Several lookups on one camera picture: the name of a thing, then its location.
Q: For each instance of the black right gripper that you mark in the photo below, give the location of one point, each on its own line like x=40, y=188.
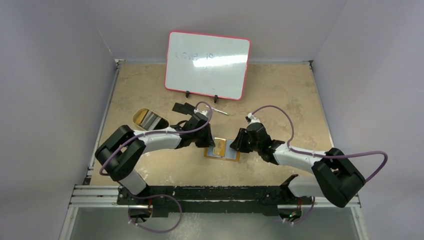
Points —
x=245, y=139

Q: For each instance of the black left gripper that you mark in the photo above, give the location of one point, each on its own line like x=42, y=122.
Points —
x=208, y=142

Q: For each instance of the yellow gold credit card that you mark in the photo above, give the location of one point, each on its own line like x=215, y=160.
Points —
x=220, y=147

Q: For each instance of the yellow leather card holder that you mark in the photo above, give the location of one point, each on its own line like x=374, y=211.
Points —
x=230, y=154

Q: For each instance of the black credit card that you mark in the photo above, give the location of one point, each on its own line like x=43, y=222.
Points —
x=192, y=108
x=179, y=108

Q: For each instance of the beige oval plastic tray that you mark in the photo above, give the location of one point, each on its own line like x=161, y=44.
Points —
x=149, y=120

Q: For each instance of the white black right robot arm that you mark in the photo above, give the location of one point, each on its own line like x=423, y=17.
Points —
x=334, y=176

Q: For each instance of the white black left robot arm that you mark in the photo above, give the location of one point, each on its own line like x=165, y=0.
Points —
x=119, y=154

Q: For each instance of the white marker pen green cap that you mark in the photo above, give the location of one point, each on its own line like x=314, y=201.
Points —
x=220, y=111

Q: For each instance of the pink framed whiteboard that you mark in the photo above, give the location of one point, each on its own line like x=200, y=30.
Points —
x=207, y=64

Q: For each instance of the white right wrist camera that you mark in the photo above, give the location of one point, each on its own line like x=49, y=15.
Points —
x=251, y=119

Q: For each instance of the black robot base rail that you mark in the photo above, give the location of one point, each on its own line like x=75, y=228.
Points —
x=173, y=206

